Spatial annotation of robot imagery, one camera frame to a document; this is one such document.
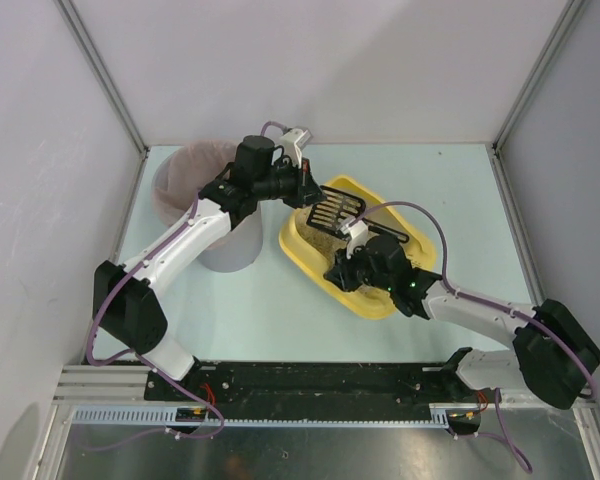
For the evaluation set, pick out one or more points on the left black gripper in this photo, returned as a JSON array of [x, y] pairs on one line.
[[304, 185]]

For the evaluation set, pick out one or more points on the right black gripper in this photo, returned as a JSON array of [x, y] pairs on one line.
[[345, 273]]

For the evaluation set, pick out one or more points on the yellow litter box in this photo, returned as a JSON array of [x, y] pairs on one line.
[[310, 260]]

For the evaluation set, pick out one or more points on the black slotted litter scoop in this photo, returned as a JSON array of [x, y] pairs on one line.
[[337, 207]]

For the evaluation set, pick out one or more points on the grey trash bin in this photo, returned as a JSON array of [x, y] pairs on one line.
[[238, 249]]

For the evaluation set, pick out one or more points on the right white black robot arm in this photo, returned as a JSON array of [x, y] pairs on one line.
[[546, 350]]

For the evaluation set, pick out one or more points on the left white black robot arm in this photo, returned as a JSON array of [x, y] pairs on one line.
[[126, 297]]

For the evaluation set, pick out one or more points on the beige cat litter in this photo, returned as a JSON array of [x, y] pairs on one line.
[[323, 243]]

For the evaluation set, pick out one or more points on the pink plastic bin liner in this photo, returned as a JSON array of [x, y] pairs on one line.
[[184, 173]]

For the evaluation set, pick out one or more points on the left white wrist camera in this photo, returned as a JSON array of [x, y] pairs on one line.
[[293, 142]]

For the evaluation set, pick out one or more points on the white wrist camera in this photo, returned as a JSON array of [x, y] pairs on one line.
[[293, 142], [356, 234]]

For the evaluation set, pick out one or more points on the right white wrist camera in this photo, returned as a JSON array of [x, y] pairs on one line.
[[356, 234]]

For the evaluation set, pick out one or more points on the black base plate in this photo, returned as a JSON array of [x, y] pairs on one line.
[[323, 392]]

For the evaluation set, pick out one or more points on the left aluminium frame post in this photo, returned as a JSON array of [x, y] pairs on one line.
[[88, 48]]

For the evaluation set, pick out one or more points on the aluminium frame post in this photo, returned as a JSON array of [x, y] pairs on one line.
[[88, 48], [558, 37]]

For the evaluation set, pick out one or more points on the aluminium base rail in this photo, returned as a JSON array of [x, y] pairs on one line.
[[108, 385]]

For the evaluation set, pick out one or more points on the right aluminium frame post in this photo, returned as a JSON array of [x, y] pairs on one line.
[[558, 37]]

